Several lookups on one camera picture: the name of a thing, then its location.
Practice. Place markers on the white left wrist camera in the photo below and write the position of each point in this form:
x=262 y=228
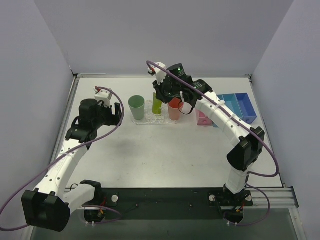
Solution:
x=103 y=95

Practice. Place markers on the yellow toothpaste tube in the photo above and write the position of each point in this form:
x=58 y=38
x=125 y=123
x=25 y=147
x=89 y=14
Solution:
x=159 y=110
x=155 y=103

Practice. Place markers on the light blue organizer box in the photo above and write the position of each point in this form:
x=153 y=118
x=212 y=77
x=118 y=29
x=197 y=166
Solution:
x=232 y=103

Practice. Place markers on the large clear textured tray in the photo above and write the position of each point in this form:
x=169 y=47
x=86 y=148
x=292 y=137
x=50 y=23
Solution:
x=154 y=119

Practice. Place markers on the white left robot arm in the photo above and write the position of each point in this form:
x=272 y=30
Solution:
x=48 y=206

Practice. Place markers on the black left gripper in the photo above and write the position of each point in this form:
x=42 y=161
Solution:
x=111 y=118

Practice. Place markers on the orange plastic cup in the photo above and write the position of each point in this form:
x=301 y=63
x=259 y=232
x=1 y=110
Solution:
x=175 y=107

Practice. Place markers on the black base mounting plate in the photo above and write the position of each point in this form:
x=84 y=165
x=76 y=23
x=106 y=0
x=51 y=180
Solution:
x=167 y=204

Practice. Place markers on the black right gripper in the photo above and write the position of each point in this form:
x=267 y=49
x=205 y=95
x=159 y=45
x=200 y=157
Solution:
x=161 y=90

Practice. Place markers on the aluminium rail frame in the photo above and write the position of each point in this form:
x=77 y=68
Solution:
x=279 y=198

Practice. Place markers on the green plastic cup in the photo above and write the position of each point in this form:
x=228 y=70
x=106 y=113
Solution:
x=137 y=106

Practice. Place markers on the pink organizer box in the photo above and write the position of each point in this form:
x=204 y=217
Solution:
x=202 y=119

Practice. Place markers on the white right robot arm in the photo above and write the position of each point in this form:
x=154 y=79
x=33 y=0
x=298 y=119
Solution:
x=246 y=140

